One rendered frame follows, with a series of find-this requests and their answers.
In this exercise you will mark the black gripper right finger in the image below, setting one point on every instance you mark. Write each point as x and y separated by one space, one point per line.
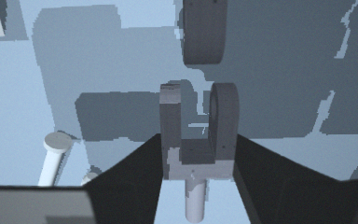
276 190

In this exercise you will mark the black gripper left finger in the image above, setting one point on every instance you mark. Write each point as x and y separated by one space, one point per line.
126 193

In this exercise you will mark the dark grey flat bar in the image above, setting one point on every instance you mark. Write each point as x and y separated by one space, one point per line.
204 31

